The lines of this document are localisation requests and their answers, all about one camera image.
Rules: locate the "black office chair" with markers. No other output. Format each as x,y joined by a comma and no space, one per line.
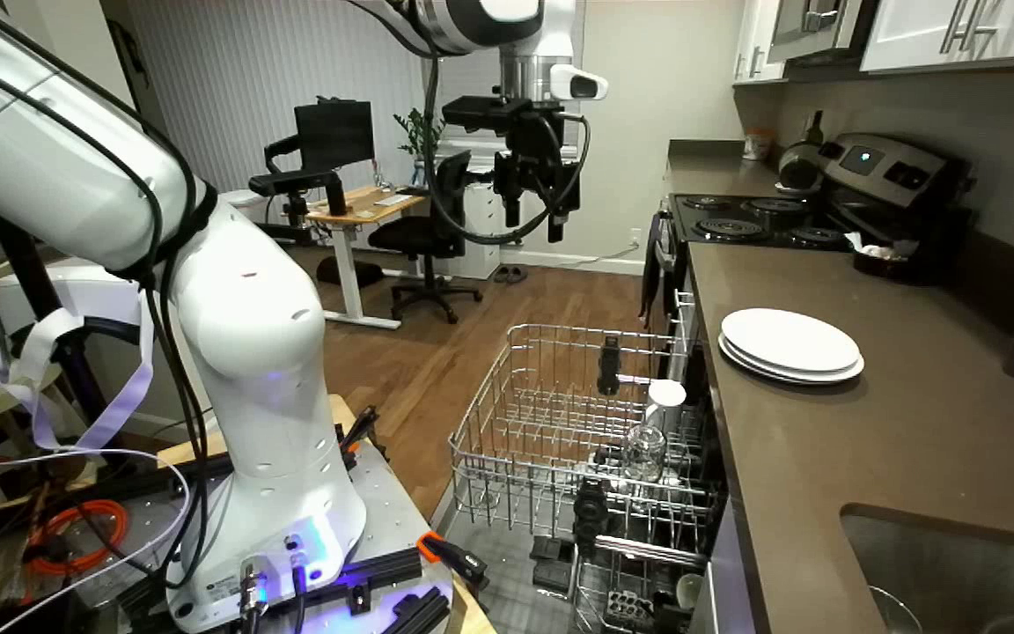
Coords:
428,237

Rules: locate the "steel kitchen sink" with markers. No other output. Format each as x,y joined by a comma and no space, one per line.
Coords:
935,575

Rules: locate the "wooden desk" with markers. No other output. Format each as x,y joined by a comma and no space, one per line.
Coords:
368,206

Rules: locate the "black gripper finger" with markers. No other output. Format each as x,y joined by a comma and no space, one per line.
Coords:
559,214
513,195

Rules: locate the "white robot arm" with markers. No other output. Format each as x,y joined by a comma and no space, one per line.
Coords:
94,183

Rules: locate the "wire dishwasher rack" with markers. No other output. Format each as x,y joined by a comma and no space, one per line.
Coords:
559,443

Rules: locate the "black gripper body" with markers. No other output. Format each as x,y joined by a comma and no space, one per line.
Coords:
535,130

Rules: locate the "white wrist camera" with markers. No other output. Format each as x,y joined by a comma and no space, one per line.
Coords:
577,85

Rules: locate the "potted green plant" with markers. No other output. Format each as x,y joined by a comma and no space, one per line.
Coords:
421,142

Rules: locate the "black stove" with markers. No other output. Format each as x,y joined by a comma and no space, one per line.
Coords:
897,195

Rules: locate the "white upper cabinets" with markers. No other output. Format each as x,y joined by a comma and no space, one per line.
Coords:
793,39

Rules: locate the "white cup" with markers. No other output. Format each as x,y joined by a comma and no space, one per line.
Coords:
668,395

